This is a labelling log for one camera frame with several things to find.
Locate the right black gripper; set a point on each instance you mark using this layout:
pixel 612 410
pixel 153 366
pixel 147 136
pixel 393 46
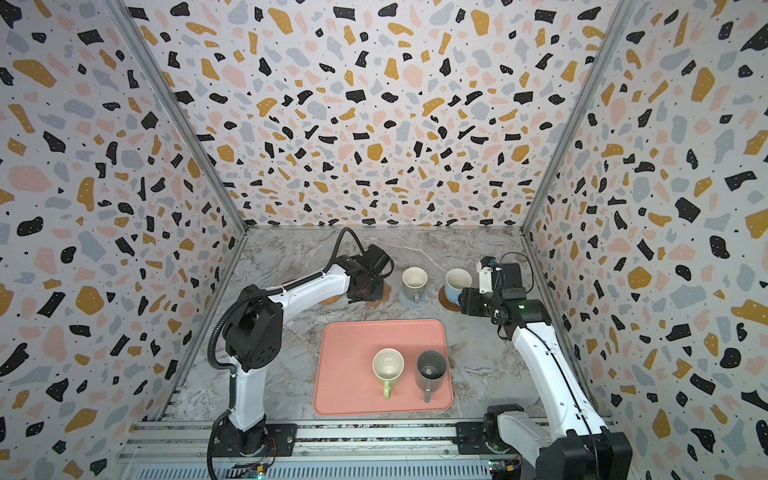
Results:
pixel 472 301

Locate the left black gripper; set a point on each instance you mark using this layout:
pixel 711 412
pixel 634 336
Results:
pixel 379 281

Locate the woven tan round coaster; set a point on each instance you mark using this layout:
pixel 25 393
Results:
pixel 330 300

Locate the white mug grey handle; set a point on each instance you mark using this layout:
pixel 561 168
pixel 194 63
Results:
pixel 414 279

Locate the white mug blue handle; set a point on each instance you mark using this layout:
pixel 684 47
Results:
pixel 456 281

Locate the dark brown round coaster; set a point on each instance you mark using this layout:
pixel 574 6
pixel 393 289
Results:
pixel 445 303

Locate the grey blue round coaster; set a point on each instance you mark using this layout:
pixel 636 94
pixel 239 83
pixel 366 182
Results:
pixel 412 300

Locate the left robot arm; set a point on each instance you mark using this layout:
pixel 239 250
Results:
pixel 248 337

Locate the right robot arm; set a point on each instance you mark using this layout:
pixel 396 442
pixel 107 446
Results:
pixel 576 443

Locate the brown paw print coaster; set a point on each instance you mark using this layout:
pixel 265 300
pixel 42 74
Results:
pixel 385 297

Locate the grey metal mug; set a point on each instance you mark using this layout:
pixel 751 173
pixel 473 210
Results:
pixel 432 369

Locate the pink rectangular tray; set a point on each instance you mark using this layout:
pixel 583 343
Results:
pixel 345 382

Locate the white mug green handle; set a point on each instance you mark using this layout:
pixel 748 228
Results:
pixel 388 366

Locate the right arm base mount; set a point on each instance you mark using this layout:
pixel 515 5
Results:
pixel 484 437

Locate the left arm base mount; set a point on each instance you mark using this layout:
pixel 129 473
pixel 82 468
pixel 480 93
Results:
pixel 262 440

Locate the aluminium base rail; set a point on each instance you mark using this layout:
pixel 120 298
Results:
pixel 330 449

